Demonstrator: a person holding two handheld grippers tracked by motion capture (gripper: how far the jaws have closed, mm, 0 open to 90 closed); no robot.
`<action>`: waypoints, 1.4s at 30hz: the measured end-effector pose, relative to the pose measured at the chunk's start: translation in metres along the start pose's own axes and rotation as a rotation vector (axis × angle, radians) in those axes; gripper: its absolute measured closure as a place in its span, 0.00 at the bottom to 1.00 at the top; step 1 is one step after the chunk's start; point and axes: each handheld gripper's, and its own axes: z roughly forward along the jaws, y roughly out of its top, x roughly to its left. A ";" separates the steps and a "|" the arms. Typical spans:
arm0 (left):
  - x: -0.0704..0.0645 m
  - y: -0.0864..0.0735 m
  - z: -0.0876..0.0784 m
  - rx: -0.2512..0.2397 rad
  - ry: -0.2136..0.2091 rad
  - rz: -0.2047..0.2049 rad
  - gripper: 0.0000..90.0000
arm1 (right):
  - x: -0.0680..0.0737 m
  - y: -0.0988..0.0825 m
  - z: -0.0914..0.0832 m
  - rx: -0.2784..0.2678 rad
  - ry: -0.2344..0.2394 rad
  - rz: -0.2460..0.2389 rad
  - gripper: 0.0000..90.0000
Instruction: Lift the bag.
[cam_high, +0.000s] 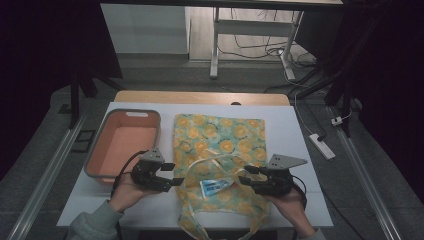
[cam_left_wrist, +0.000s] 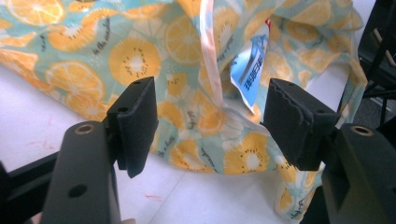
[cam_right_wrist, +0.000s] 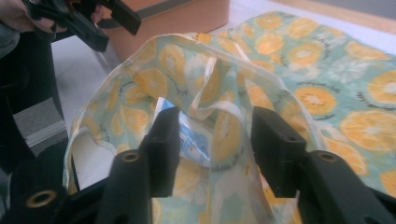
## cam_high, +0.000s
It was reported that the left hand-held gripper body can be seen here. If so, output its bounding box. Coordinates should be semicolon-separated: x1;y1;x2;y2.
131;147;174;193

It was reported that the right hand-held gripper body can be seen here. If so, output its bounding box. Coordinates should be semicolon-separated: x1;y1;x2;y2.
251;152;309;198

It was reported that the fruit print cloth bag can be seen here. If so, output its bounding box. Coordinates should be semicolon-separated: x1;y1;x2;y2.
173;113;272;240

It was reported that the person's right hand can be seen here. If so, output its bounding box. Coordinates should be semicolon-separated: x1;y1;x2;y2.
262;187;316;239

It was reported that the person's left hand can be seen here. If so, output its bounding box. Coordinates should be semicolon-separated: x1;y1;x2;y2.
107;171;158;214

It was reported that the blue white tag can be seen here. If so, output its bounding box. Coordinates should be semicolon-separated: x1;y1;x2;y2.
198;178;235;198

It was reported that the orange plastic basket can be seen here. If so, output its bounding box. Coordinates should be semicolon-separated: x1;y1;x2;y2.
83;108;162;186

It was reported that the white power strip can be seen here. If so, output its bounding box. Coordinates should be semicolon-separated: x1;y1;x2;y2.
307;132;336;161

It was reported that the wooden table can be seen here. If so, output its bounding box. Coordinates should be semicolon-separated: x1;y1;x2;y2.
113;90;291;107

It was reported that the black stand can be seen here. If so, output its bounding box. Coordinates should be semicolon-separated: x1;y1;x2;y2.
292;13;384;138
67;64;125;130

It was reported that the white cabinet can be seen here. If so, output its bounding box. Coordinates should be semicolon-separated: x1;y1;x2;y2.
100;3;191;55

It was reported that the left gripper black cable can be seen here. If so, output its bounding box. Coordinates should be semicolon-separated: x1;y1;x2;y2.
110;149;150;198

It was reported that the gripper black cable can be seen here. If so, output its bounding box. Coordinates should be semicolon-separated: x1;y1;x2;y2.
110;149;150;198
290;174;308;209

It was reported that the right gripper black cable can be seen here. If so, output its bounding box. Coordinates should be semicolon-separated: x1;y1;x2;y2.
290;174;308;209

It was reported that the white power strip cable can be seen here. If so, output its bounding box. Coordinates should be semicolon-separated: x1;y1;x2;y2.
283;68;315;136

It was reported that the aluminium floor rail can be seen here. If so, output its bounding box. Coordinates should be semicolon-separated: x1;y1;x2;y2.
327;105;405;240
5;112;88;240

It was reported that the tangle of floor cables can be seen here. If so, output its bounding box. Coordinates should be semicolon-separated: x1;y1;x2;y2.
217;8;318;69

